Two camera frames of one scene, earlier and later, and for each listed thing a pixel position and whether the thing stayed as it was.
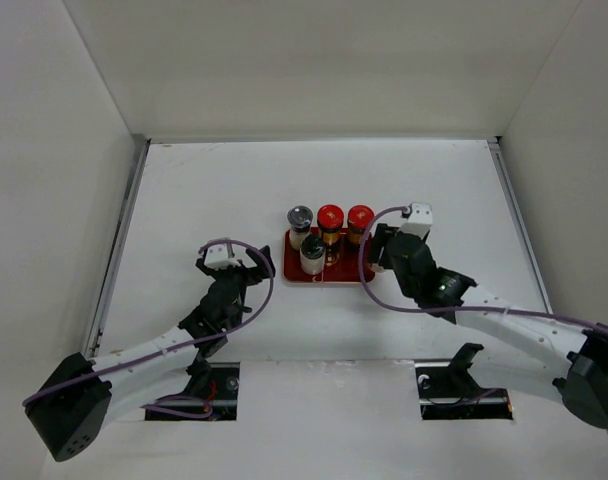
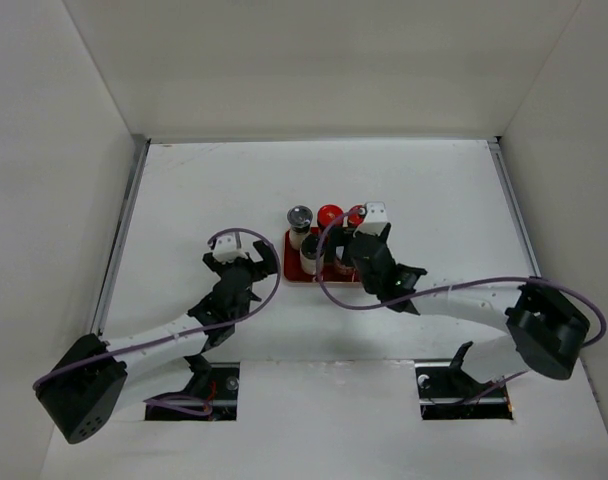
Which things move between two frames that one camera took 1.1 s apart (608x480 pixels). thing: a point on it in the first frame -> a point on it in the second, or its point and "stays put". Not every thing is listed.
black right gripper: [382, 236] -> [335, 244]
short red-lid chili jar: [330, 219] stays put
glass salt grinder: [300, 219] stays put
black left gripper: [252, 274] stays put
